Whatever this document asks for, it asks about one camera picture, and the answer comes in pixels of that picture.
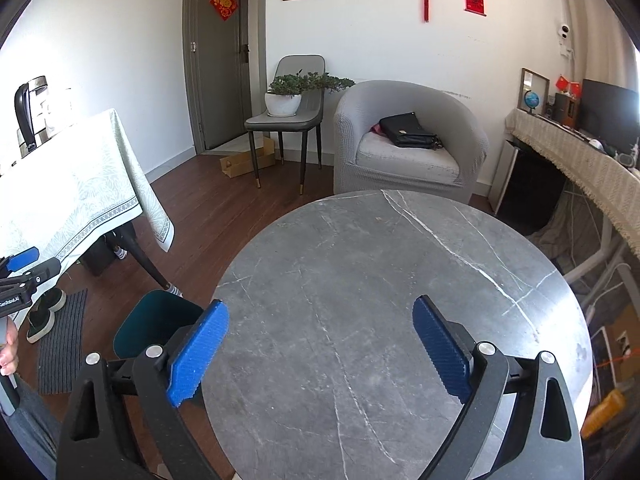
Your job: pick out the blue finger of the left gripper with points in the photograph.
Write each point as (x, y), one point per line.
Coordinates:
(22, 259)
(43, 272)

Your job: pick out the black cabinet under desk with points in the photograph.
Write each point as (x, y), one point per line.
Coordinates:
(526, 188)

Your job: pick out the grey striped floor mat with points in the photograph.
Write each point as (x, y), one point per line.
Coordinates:
(59, 352)

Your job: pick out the grey armchair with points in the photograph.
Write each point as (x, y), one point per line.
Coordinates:
(364, 159)

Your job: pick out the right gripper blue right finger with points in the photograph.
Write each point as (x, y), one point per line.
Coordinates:
(447, 351)

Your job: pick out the round grey marble table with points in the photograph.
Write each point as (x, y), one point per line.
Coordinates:
(321, 374)

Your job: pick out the small blue globe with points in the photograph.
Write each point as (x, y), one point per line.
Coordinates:
(531, 101)

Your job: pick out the orange bottle on floor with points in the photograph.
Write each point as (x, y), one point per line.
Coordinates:
(612, 405)

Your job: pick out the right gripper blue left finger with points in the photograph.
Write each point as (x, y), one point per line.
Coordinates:
(187, 367)

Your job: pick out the black handbag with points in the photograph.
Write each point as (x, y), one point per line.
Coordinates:
(405, 131)

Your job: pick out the black white sneakers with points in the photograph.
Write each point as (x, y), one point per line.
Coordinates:
(42, 316)

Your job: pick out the grey dining chair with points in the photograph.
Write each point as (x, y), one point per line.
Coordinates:
(301, 112)

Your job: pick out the white patterned tablecloth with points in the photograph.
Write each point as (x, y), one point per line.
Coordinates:
(83, 183)

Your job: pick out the black monitor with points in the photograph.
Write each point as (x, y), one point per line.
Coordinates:
(609, 114)

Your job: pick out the black table leg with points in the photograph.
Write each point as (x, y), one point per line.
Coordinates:
(123, 238)

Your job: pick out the person's left hand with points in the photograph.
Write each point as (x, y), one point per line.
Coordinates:
(9, 356)

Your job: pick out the red fu door sticker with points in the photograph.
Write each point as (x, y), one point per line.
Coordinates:
(225, 8)

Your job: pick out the potted green plant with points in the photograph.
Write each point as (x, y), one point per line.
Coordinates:
(285, 93)

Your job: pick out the grey door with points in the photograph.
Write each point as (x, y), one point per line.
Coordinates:
(217, 70)

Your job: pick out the brown cardboard box on floor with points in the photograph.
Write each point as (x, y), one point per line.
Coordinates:
(236, 165)

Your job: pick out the white security camera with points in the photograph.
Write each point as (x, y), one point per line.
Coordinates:
(565, 41)

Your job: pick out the teal trash bin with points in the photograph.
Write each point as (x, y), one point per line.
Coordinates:
(153, 320)

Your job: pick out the beige fringed desk cloth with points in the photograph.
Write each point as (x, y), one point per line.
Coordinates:
(610, 186)

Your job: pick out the framed picture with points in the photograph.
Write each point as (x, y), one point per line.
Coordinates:
(540, 84)

